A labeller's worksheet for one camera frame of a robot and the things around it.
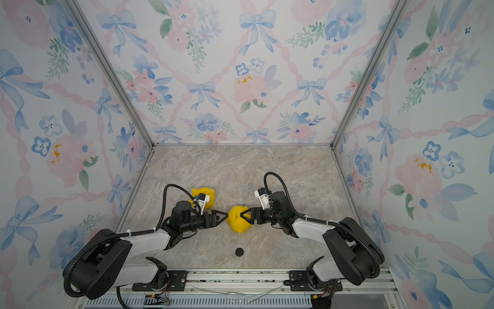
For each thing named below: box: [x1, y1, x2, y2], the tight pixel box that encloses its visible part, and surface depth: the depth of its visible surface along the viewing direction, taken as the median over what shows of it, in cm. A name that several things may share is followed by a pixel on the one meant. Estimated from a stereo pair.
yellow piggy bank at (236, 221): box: [225, 205, 254, 234], surface depth 83 cm
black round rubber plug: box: [235, 247, 244, 257], surface depth 83 cm
